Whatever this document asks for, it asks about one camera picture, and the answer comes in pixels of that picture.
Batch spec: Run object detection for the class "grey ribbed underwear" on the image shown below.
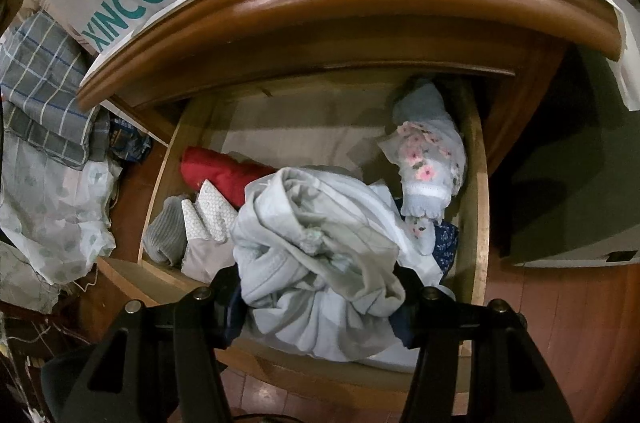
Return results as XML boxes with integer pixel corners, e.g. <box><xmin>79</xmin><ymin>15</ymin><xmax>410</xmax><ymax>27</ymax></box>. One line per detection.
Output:
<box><xmin>142</xmin><ymin>196</ymin><xmax>186</xmax><ymax>267</ymax></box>

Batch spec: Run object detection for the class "navy lace underwear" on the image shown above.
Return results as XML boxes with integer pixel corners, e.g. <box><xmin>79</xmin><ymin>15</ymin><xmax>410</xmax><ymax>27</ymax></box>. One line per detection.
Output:
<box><xmin>433</xmin><ymin>221</ymin><xmax>459</xmax><ymax>275</ymax></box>

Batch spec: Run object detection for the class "light grey underwear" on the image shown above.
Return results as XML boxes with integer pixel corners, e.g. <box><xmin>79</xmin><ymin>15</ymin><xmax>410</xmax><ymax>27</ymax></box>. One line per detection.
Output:
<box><xmin>231</xmin><ymin>168</ymin><xmax>442</xmax><ymax>362</ymax></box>

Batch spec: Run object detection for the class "wooden nightstand drawer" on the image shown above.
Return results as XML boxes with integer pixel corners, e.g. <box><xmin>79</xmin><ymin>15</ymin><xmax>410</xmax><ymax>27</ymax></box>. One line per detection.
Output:
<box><xmin>96</xmin><ymin>66</ymin><xmax>492</xmax><ymax>409</ymax></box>

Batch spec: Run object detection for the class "floral blue-white underwear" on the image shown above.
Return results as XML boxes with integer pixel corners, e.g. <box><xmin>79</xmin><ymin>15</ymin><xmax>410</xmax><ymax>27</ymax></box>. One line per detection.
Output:
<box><xmin>378</xmin><ymin>82</ymin><xmax>466</xmax><ymax>255</ymax></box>

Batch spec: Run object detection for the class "white dotted underwear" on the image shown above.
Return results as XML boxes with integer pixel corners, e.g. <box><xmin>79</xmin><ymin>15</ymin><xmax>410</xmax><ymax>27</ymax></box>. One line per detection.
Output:
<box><xmin>181</xmin><ymin>180</ymin><xmax>238</xmax><ymax>283</ymax></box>

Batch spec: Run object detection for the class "red underwear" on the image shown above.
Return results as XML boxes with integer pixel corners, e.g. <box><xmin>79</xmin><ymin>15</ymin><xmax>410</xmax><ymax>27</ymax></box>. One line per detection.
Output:
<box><xmin>180</xmin><ymin>146</ymin><xmax>277</xmax><ymax>209</ymax></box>

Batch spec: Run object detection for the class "white leaf-print bedsheet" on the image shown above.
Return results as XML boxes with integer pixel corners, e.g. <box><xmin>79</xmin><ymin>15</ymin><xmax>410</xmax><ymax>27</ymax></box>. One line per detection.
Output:
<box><xmin>1</xmin><ymin>134</ymin><xmax>122</xmax><ymax>315</ymax></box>

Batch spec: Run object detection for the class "grey foam block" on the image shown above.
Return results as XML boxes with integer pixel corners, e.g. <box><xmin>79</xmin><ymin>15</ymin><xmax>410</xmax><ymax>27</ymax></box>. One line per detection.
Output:
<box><xmin>489</xmin><ymin>48</ymin><xmax>639</xmax><ymax>268</ymax></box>

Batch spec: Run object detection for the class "dark blue printed bag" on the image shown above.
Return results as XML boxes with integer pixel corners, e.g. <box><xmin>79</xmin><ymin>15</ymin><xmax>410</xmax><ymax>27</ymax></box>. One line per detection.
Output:
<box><xmin>108</xmin><ymin>116</ymin><xmax>154</xmax><ymax>163</ymax></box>

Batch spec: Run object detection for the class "grey plaid cloth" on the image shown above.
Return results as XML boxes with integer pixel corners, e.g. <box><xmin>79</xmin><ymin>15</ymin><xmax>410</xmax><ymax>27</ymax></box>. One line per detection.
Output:
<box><xmin>1</xmin><ymin>10</ymin><xmax>110</xmax><ymax>170</ymax></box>

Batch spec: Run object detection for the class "brown wooden nightstand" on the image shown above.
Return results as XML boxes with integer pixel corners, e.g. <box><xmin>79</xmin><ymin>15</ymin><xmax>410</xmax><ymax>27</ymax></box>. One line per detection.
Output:
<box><xmin>78</xmin><ymin>0</ymin><xmax>623</xmax><ymax>170</ymax></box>

